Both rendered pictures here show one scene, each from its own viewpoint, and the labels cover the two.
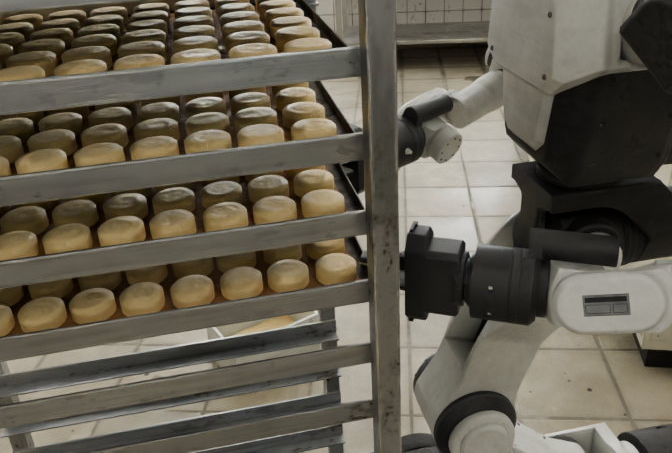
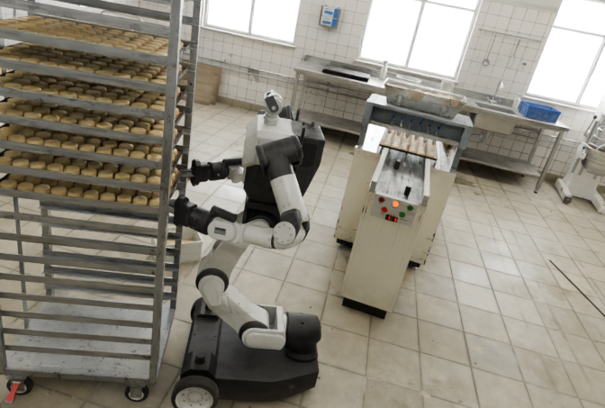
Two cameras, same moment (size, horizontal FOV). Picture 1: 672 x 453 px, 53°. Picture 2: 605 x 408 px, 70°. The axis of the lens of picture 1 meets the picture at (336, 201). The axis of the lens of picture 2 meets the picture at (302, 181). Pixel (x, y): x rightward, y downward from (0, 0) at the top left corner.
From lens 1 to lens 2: 0.97 m
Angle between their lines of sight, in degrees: 3
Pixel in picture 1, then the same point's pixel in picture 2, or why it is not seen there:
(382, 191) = (164, 180)
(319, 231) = (146, 187)
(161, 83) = (105, 133)
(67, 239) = (71, 169)
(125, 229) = (89, 171)
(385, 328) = (161, 223)
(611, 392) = (319, 311)
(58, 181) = (70, 152)
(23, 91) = (67, 126)
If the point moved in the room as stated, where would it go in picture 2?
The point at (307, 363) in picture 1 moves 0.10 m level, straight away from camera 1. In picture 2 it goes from (137, 230) to (147, 216)
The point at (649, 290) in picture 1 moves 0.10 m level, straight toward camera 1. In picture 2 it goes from (231, 229) to (210, 239)
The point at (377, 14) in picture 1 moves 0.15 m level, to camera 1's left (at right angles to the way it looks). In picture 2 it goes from (167, 131) to (122, 122)
